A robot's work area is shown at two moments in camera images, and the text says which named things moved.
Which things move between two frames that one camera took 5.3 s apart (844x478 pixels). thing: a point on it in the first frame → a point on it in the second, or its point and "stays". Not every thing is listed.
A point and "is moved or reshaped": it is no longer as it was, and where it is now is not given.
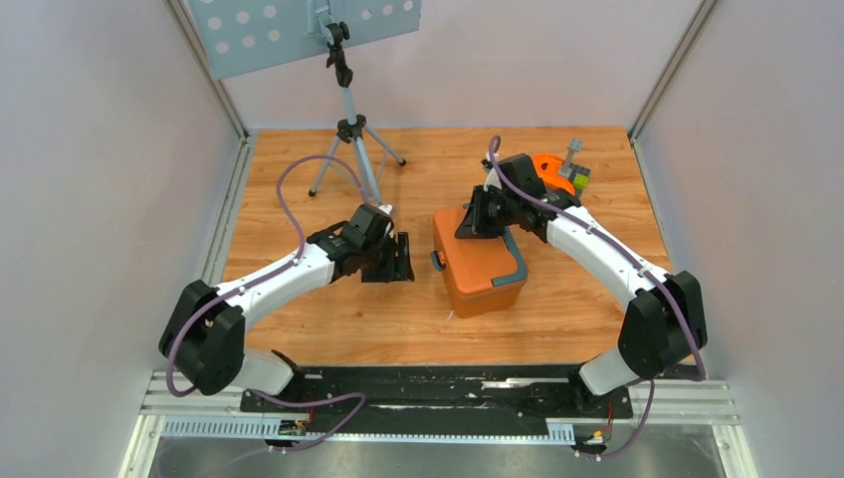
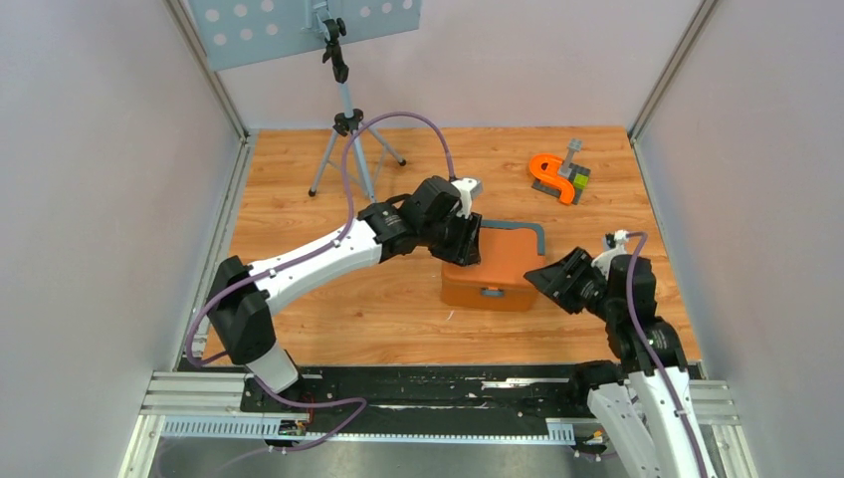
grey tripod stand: x=351 y=127 stays
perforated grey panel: x=236 y=35 stays
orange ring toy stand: x=563 y=172 stays
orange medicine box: x=483 y=275 is moved or reshaped
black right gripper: x=471 y=226 → x=551 y=279
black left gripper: x=403 y=271 → x=467 y=250
